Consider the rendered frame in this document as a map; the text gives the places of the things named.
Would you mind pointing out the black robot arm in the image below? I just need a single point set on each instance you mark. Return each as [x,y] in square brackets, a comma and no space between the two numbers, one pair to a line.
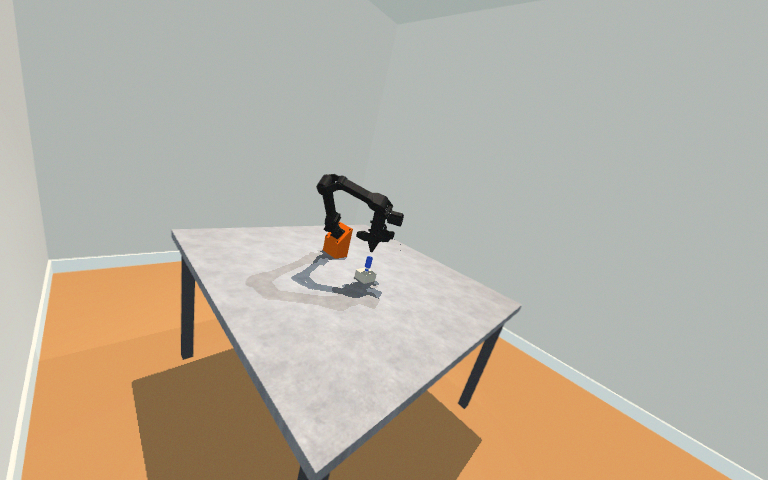
[376,202]

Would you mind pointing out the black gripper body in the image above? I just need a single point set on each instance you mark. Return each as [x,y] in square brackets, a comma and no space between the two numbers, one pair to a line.
[365,236]

